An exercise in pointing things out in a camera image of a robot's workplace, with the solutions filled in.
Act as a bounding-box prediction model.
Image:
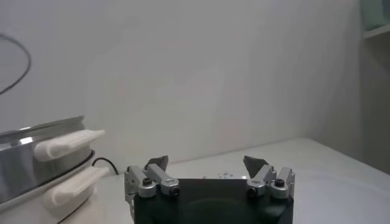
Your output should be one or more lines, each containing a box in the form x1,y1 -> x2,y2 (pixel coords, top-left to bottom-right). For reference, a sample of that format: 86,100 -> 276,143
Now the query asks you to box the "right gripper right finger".
243,155 -> 296,200

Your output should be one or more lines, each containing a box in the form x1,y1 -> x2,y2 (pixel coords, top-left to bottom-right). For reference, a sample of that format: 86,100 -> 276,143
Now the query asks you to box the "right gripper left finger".
123,155 -> 181,214

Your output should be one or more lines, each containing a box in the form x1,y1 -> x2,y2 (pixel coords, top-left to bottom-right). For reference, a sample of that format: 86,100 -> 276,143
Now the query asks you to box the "steel perforated steamer basket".
0,115 -> 106,205

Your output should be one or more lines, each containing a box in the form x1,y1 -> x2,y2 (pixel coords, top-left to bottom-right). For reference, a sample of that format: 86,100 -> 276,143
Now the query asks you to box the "white electric cooker pot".
0,149 -> 110,224

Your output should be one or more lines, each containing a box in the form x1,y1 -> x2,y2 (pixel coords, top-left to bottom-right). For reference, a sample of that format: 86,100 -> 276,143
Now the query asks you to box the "black cooker power cord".
91,156 -> 119,176

